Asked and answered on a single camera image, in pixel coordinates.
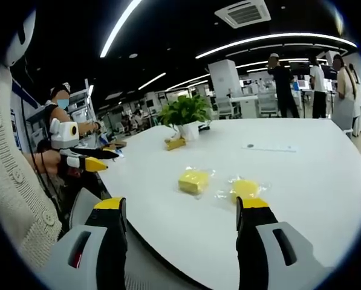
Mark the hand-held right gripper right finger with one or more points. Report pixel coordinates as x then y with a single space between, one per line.
252 241

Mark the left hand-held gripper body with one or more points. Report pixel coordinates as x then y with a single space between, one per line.
62 134

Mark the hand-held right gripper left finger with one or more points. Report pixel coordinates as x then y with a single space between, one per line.
110 241

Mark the round yellow silicone block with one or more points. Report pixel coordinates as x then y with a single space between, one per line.
246 190

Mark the long yellow silicone block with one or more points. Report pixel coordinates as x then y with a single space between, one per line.
176 144

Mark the square yellow silicone block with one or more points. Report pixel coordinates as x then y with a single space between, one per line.
193 180

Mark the person's left hand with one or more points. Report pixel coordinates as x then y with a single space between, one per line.
50 161

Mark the grey chair back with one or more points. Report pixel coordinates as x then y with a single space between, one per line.
86 203

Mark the cream knit cardigan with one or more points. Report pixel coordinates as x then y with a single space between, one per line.
14 187

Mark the white table socket panel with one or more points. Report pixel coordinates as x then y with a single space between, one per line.
269 147

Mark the green potted plant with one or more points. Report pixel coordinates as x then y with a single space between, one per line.
184 113

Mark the white worn device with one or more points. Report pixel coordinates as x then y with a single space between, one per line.
21 36

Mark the small black object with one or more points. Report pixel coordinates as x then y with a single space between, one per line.
204 128

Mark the white square pillar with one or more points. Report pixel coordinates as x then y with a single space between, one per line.
224 81

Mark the ceiling air vent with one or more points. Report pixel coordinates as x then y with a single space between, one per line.
243 12

